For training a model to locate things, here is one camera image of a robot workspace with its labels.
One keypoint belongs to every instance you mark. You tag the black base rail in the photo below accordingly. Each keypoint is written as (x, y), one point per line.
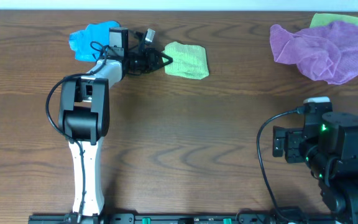
(129, 218)

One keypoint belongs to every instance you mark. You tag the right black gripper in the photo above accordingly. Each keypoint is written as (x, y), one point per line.
(291, 137)

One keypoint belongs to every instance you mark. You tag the blue folded cloth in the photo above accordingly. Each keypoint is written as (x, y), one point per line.
(80, 41)

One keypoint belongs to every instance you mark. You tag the green microfiber cloth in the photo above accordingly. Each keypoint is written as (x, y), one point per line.
(189, 61)

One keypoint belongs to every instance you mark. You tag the purple crumpled cloth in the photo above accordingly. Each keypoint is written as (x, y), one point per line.
(327, 53)

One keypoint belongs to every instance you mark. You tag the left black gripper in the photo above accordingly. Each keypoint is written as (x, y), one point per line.
(151, 61)

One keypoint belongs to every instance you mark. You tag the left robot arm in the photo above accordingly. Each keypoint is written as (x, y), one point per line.
(84, 115)

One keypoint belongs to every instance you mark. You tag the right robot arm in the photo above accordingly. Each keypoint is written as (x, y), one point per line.
(328, 145)

